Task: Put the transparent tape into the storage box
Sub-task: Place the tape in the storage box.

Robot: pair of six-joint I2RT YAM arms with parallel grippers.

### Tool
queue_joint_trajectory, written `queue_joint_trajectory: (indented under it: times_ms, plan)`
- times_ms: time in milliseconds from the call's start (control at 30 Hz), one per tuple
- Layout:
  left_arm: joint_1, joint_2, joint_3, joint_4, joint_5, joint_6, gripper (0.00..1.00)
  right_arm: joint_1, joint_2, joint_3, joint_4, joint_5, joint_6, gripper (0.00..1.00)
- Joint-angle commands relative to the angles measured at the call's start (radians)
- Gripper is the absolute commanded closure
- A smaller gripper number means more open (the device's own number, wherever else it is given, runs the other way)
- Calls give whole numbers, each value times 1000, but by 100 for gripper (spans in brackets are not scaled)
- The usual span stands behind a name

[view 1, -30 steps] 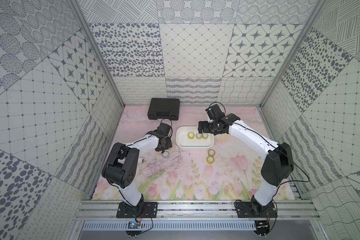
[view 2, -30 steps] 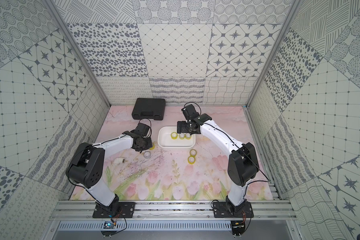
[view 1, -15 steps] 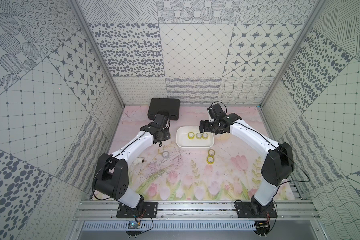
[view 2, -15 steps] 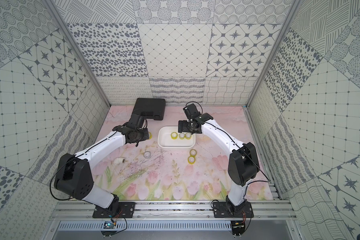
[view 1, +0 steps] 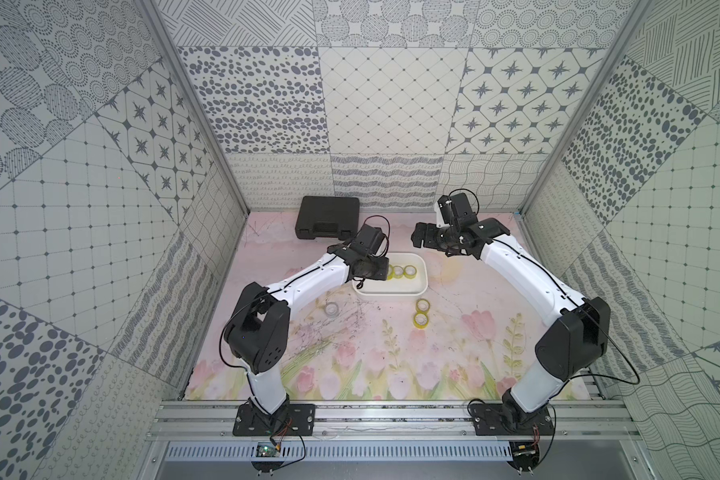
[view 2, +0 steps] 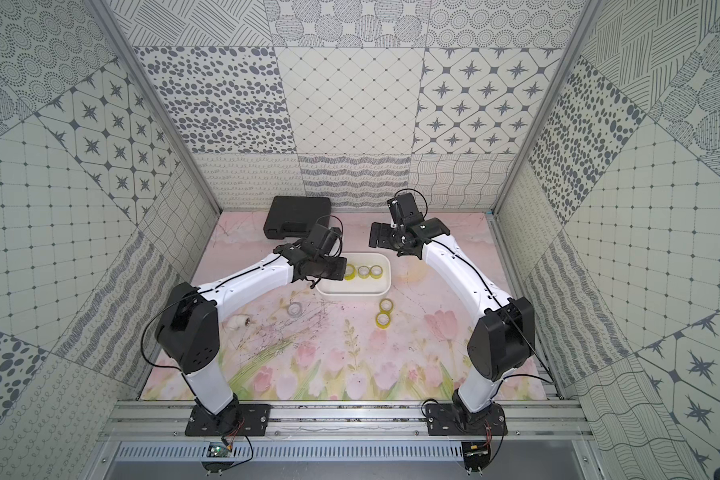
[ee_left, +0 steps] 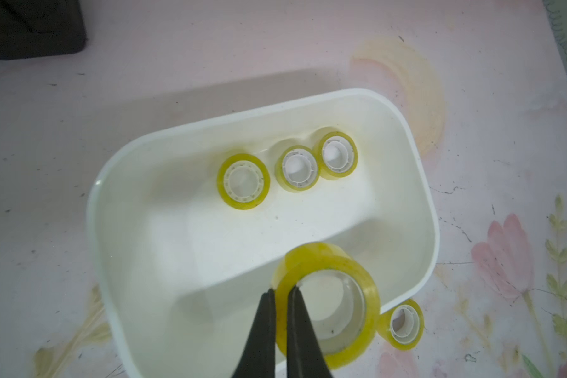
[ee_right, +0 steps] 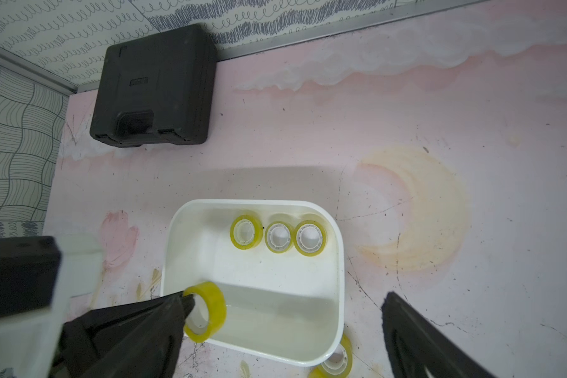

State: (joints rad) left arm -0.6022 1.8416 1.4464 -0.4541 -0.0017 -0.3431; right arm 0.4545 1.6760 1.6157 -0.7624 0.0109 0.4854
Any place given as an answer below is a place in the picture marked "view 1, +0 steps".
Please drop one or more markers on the aluminium mounting rail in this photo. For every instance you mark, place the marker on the aluminium mounting rail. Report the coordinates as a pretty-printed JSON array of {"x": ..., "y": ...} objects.
[{"x": 214, "y": 420}]

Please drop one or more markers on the grey clear tape roll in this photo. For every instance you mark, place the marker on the grey clear tape roll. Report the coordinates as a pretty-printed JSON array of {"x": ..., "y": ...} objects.
[{"x": 331, "y": 309}]

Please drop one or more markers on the right black controller board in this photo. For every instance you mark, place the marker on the right black controller board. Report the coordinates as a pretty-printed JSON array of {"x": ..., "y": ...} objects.
[{"x": 524, "y": 456}]

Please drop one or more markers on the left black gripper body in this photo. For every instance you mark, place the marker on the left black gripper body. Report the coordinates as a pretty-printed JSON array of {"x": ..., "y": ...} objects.
[{"x": 374, "y": 269}]

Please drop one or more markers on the black plastic tool case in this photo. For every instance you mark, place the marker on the black plastic tool case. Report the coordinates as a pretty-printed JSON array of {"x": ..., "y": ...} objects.
[{"x": 327, "y": 217}]

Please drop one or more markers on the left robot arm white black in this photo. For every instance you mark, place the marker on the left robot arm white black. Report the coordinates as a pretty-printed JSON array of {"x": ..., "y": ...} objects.
[{"x": 257, "y": 331}]

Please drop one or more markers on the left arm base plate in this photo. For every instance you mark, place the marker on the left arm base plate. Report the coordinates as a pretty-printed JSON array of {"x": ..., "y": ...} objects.
[{"x": 289, "y": 420}]

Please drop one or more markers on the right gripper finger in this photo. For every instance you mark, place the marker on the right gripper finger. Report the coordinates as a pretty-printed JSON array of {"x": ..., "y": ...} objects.
[
  {"x": 422, "y": 229},
  {"x": 423, "y": 242}
]

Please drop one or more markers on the yellow tape roll top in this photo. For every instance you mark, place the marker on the yellow tape roll top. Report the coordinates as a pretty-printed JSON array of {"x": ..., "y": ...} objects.
[{"x": 423, "y": 306}]

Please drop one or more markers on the left green circuit board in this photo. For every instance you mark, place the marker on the left green circuit board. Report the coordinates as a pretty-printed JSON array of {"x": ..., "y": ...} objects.
[{"x": 266, "y": 458}]

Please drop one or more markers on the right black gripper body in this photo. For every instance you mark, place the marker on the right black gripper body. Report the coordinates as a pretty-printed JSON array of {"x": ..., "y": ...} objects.
[{"x": 447, "y": 240}]

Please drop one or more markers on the white plastic storage box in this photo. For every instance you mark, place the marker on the white plastic storage box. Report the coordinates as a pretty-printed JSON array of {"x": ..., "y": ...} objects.
[{"x": 398, "y": 288}]

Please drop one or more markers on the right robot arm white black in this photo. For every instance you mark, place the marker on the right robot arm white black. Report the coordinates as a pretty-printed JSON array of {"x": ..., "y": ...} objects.
[{"x": 575, "y": 327}]

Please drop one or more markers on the white slotted cable duct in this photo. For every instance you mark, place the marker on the white slotted cable duct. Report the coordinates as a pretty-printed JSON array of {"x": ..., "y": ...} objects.
[{"x": 335, "y": 450}]

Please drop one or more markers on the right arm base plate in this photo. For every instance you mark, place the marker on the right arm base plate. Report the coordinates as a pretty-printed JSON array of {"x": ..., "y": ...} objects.
[{"x": 490, "y": 419}]

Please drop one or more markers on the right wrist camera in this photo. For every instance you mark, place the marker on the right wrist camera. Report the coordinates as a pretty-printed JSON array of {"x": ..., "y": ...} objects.
[{"x": 454, "y": 212}]

